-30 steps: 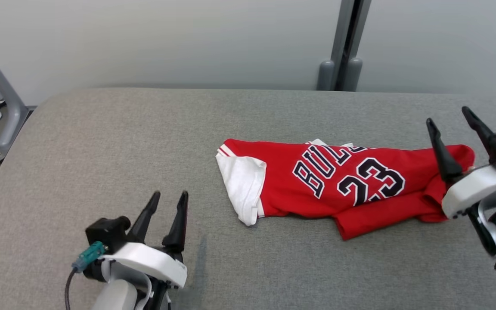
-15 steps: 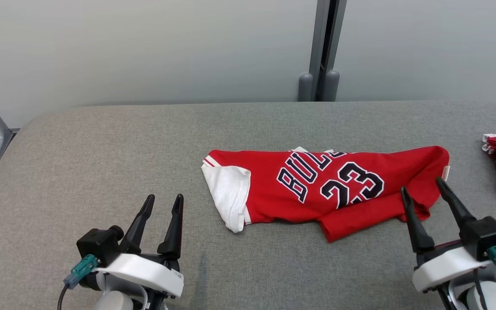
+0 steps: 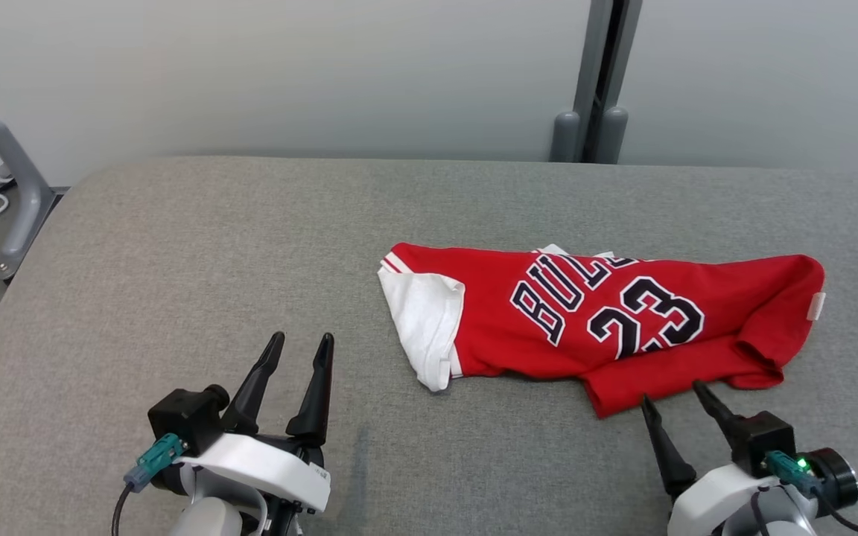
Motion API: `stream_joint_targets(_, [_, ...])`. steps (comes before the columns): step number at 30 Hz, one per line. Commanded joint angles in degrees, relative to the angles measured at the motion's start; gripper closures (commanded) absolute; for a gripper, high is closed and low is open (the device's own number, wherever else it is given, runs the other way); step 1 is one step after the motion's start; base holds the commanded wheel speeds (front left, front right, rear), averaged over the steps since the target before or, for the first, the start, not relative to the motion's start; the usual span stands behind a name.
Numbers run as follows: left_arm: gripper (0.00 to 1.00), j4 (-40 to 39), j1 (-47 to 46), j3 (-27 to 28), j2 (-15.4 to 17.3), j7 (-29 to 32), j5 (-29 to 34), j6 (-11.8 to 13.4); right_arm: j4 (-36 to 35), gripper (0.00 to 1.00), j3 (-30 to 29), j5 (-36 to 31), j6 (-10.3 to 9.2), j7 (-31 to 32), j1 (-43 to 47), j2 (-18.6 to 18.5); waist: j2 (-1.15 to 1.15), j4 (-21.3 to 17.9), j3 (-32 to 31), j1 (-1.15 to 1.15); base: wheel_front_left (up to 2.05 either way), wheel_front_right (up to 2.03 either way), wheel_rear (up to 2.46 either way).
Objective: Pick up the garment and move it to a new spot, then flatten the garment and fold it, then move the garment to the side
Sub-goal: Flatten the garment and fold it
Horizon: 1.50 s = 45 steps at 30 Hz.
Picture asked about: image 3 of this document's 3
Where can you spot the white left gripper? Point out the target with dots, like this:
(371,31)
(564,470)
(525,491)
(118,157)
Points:
(265,465)

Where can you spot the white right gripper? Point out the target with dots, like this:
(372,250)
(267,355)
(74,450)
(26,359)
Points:
(712,499)

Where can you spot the red Bulls jersey white sleeves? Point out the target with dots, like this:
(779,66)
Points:
(488,320)

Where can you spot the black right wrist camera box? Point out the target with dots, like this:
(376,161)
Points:
(760,439)

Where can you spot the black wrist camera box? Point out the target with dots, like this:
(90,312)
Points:
(760,439)
(187,417)

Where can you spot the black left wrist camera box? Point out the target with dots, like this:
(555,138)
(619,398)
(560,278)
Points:
(187,417)

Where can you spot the grey aluminium frame post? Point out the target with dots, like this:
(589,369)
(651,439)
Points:
(625,59)
(593,59)

